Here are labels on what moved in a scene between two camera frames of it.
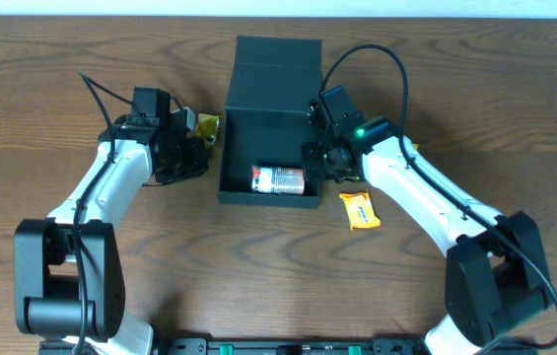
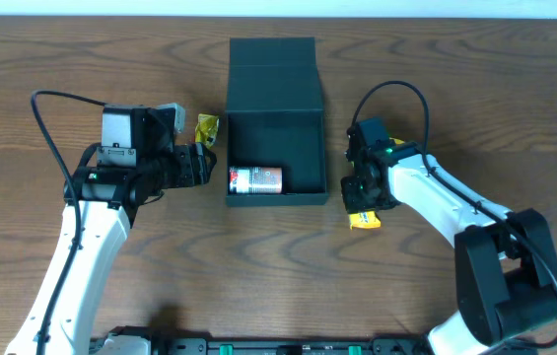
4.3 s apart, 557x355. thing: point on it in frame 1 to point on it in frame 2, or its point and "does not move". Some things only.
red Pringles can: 277,179 to 255,179
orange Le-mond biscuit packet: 360,209 does not move
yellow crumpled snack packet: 207,128 does not move
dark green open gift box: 272,85 does not move
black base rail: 294,346 does not move
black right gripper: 313,161 to 355,184
